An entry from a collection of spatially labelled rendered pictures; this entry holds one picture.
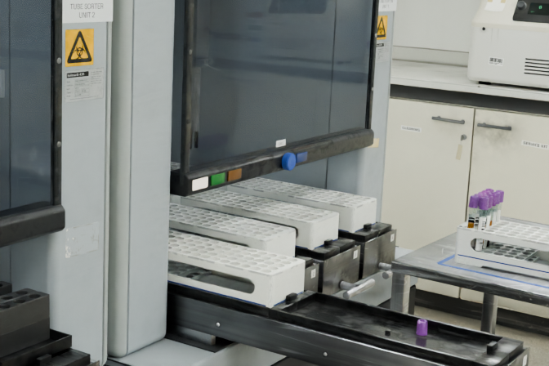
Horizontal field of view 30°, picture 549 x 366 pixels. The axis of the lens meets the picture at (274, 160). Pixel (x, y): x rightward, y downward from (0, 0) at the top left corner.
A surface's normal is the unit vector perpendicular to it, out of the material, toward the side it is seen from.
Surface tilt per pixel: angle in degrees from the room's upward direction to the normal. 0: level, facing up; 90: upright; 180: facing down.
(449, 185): 90
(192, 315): 90
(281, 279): 90
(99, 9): 90
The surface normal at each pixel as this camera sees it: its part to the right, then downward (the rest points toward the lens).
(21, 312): 0.85, 0.14
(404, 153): -0.54, 0.14
